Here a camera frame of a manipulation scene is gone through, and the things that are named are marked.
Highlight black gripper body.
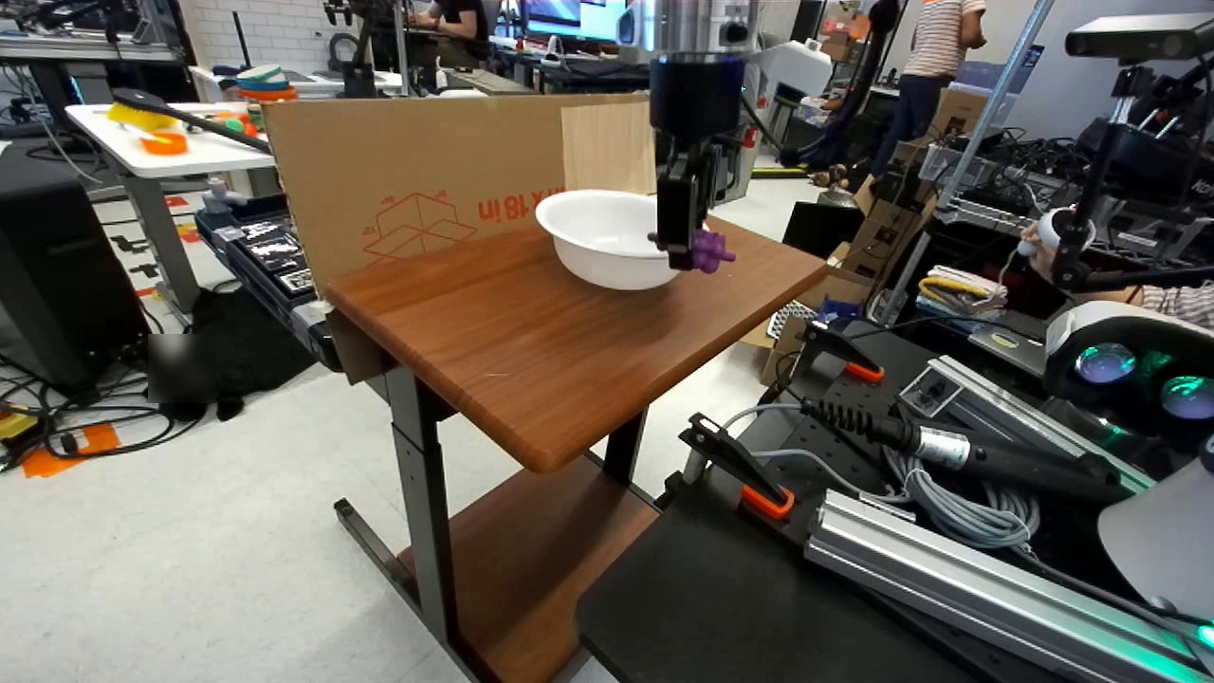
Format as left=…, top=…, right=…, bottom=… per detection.
left=644, top=48, right=751, bottom=168

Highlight purple toy grapes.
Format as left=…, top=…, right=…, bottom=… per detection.
left=681, top=226, right=741, bottom=278

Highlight white plastic bowl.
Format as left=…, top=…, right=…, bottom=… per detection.
left=531, top=187, right=693, bottom=297

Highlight computer monitor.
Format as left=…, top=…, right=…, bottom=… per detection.
left=522, top=0, right=639, bottom=48

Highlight small printed cardboard box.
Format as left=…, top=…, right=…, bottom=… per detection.
left=835, top=168, right=942, bottom=287

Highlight brown wooden table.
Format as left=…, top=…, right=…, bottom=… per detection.
left=318, top=212, right=832, bottom=683

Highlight person in pink shirt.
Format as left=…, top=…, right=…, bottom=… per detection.
left=870, top=0, right=988, bottom=173

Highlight person in black shirt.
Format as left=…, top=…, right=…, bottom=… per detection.
left=400, top=0, right=498, bottom=73

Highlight brown cardboard box panel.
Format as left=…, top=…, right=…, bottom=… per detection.
left=260, top=89, right=660, bottom=297

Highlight pale yellow cloth bundle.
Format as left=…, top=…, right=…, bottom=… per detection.
left=914, top=263, right=1014, bottom=318

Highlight small silver framed box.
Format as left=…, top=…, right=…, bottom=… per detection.
left=895, top=358, right=982, bottom=420

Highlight light blue metal pole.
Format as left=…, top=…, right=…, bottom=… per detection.
left=942, top=0, right=1058, bottom=206

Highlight black perforated base board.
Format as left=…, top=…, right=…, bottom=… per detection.
left=572, top=468, right=1016, bottom=683

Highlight black tool tray rack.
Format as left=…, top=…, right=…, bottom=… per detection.
left=193, top=201, right=338, bottom=371

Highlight black bag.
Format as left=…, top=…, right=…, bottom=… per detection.
left=149, top=280, right=318, bottom=423

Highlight white work table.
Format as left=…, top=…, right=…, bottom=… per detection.
left=63, top=93, right=280, bottom=308

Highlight long black bar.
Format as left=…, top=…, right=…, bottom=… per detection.
left=108, top=88, right=275, bottom=156

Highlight orange flat item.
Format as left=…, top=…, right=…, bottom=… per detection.
left=132, top=121, right=193, bottom=158

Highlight white curved cover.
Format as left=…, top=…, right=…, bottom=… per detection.
left=1095, top=455, right=1214, bottom=623

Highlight black cabinet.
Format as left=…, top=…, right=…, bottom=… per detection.
left=0, top=144, right=142, bottom=409

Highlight orange power strip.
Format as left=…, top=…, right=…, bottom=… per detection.
left=13, top=420, right=123, bottom=480

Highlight orange handled black clamp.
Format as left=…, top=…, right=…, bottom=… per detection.
left=792, top=313, right=892, bottom=389
left=675, top=409, right=804, bottom=526

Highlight thick black cable connector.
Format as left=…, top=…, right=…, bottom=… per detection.
left=800, top=389, right=1131, bottom=509

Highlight grey coiled cable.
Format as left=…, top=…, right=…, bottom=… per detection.
left=883, top=447, right=1048, bottom=554

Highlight black bar shaped camera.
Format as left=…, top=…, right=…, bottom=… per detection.
left=1062, top=11, right=1214, bottom=65

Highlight white stereo camera green lenses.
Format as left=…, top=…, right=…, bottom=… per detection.
left=1038, top=297, right=1214, bottom=447

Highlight silver aluminium extrusion rail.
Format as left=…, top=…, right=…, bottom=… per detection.
left=800, top=490, right=1214, bottom=683

